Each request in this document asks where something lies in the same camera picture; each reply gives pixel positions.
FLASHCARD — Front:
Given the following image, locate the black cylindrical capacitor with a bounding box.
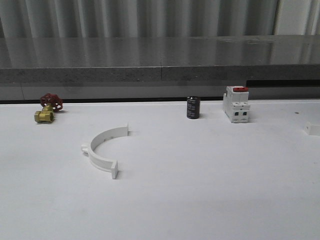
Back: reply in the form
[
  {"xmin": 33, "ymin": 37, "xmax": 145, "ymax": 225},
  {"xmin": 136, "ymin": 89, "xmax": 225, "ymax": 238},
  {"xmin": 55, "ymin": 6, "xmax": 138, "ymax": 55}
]
[{"xmin": 186, "ymin": 96, "xmax": 201, "ymax": 119}]

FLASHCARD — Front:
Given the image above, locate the brass valve red handwheel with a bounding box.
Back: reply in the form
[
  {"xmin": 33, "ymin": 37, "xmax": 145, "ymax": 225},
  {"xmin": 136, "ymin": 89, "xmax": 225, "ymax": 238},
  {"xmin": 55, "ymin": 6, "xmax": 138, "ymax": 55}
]
[{"xmin": 34, "ymin": 93, "xmax": 63, "ymax": 123}]

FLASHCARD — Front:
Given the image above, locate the grey stone counter ledge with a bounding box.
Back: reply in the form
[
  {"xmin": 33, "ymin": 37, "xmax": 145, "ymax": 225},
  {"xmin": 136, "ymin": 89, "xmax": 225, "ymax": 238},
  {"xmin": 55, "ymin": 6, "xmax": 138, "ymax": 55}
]
[{"xmin": 0, "ymin": 35, "xmax": 320, "ymax": 102}]

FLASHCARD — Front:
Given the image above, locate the grey pleated curtain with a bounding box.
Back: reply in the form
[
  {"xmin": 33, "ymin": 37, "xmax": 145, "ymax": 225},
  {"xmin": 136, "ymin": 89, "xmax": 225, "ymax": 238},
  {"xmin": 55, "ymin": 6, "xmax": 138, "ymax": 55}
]
[{"xmin": 0, "ymin": 0, "xmax": 320, "ymax": 38}]

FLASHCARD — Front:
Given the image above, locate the white circuit breaker red switch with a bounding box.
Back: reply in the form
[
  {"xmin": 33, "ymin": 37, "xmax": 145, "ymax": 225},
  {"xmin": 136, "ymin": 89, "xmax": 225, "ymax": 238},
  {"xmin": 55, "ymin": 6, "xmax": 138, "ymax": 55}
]
[{"xmin": 223, "ymin": 86, "xmax": 251, "ymax": 123}]

